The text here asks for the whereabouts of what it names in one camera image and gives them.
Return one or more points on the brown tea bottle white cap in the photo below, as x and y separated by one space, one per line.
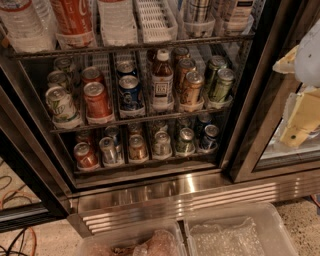
161 81

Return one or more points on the bottom blue can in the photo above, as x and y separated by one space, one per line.
208 139

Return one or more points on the rear red soda can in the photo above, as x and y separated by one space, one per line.
92 74

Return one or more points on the clear plastic bin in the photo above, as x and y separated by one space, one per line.
149 238
242 230

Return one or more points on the left clear plastic bin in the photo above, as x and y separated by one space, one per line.
149 238

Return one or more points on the front green ginger ale can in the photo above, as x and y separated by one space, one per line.
219 91

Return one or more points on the right clear plastic bin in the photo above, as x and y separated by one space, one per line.
242 230

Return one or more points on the bottom green can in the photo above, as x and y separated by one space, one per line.
185 143

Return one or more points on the rear green ginger ale can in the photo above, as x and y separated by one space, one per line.
215 63

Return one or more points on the bottom pale can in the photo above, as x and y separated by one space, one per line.
162 145

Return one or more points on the bottom silver can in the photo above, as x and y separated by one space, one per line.
110 156

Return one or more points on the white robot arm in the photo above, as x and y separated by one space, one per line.
307 61

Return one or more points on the white label bottle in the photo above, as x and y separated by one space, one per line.
232 16

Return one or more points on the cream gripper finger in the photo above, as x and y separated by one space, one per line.
301 116
286 64

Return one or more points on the front blue pepsi can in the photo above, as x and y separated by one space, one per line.
131 101

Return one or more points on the steel fridge base grille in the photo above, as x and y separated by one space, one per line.
101 210

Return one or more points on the middle 7up can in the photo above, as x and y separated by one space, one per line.
58 78

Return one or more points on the glass fridge door right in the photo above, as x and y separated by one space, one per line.
264 92

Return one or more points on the blue pepsi can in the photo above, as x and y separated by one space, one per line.
125 68
131 101

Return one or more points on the striped tall can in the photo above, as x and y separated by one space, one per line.
198 19

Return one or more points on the front green 7up can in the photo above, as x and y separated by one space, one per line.
65 115

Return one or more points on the red coca-cola bottle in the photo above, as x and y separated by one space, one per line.
74 21

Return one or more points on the bottom gold can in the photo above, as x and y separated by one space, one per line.
137 149

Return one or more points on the red soda can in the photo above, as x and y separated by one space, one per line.
98 105
85 157
92 74

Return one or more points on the front red soda can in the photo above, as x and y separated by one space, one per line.
98 105

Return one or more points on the rear blue pepsi can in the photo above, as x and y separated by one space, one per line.
125 68

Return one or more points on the rear gold soda can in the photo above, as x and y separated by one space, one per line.
184 66

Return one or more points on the gold soda can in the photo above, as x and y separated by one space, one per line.
184 66
190 98

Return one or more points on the green ginger ale can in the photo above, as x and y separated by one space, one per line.
219 91
215 63

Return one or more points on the empty white shelf tray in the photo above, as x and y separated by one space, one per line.
156 21

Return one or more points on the bottom red soda can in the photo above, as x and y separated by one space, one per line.
85 157

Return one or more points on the clear water bottle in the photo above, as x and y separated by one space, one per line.
30 25

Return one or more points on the clear bottle red label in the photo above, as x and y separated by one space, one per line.
117 22

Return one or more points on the front gold soda can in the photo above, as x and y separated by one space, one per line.
190 98

